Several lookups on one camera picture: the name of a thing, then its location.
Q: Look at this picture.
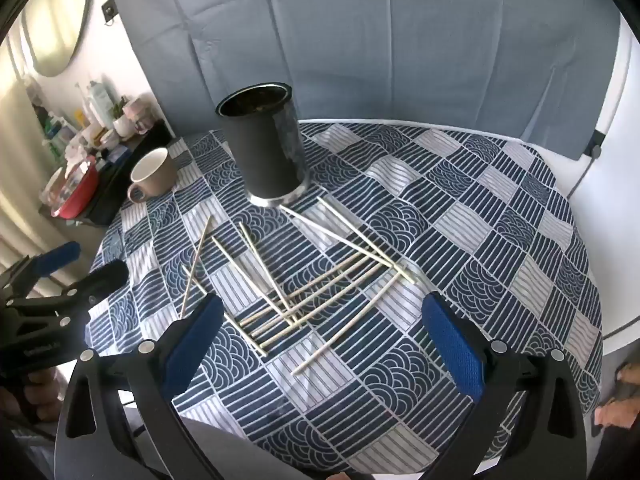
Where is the black cylindrical utensil holder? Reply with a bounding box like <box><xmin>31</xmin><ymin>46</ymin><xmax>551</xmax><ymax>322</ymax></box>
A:
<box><xmin>215</xmin><ymin>81</ymin><xmax>312</xmax><ymax>209</ymax></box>

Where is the grey cable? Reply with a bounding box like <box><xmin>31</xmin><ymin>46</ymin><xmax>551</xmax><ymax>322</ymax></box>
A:
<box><xmin>565</xmin><ymin>152</ymin><xmax>601</xmax><ymax>198</ymax></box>

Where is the oval wall mirror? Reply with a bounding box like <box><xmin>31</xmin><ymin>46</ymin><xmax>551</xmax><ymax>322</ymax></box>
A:
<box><xmin>30</xmin><ymin>0</ymin><xmax>91</xmax><ymax>77</ymax></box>

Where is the pile of wooden chopsticks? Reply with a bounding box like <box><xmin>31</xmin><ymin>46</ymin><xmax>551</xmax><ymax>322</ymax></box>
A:
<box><xmin>180</xmin><ymin>196</ymin><xmax>418</xmax><ymax>377</ymax></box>

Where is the person's left hand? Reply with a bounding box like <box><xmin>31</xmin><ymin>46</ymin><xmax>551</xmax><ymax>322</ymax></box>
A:
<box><xmin>0</xmin><ymin>367</ymin><xmax>68</xmax><ymax>426</ymax></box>

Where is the person's foot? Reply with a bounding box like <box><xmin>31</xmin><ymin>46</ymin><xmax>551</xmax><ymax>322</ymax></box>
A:
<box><xmin>594</xmin><ymin>392</ymin><xmax>640</xmax><ymax>429</ymax></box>

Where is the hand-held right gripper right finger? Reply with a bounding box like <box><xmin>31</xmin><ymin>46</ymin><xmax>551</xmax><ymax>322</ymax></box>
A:
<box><xmin>421</xmin><ymin>292</ymin><xmax>588</xmax><ymax>467</ymax></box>

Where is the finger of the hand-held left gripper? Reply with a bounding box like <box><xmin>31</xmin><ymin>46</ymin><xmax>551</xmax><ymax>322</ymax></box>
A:
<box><xmin>10</xmin><ymin>259</ymin><xmax>130</xmax><ymax>332</ymax></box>
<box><xmin>0</xmin><ymin>241</ymin><xmax>82</xmax><ymax>302</ymax></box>

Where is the pink jar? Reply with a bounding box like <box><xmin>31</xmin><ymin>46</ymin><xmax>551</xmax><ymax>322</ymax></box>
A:
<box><xmin>125</xmin><ymin>97</ymin><xmax>157</xmax><ymax>134</ymax></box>

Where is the small potted plant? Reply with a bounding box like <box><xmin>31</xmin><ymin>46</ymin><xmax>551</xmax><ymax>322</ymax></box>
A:
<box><xmin>112</xmin><ymin>102</ymin><xmax>134</xmax><ymax>139</ymax></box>

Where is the red bowl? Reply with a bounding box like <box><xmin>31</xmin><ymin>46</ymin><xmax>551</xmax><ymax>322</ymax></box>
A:
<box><xmin>50</xmin><ymin>157</ymin><xmax>100</xmax><ymax>220</ymax></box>

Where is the black sandal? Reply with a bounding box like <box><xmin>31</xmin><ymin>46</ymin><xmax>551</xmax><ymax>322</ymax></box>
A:
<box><xmin>612</xmin><ymin>360</ymin><xmax>640</xmax><ymax>396</ymax></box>

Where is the grey blue cloth backdrop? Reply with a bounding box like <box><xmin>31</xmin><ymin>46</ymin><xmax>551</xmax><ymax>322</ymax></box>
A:
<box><xmin>106</xmin><ymin>0</ymin><xmax>621</xmax><ymax>161</ymax></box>

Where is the blue white patterned tablecloth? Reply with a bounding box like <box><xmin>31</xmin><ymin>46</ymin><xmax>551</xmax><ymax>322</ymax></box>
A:
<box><xmin>82</xmin><ymin>121</ymin><xmax>603</xmax><ymax>476</ymax></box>

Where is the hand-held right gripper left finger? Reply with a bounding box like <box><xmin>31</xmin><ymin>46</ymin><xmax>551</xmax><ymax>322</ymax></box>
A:
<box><xmin>54</xmin><ymin>292</ymin><xmax>226</xmax><ymax>467</ymax></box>

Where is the beige ceramic mug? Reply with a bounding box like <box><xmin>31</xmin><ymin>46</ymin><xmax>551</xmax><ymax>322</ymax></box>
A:
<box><xmin>127</xmin><ymin>147</ymin><xmax>178</xmax><ymax>204</ymax></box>

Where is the beige curtain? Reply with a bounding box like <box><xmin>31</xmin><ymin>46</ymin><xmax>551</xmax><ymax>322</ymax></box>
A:
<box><xmin>0</xmin><ymin>35</ymin><xmax>66</xmax><ymax>281</ymax></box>

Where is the tall white bottle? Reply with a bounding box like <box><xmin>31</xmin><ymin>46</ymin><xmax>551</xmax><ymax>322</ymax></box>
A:
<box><xmin>87</xmin><ymin>80</ymin><xmax>115</xmax><ymax>128</ymax></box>

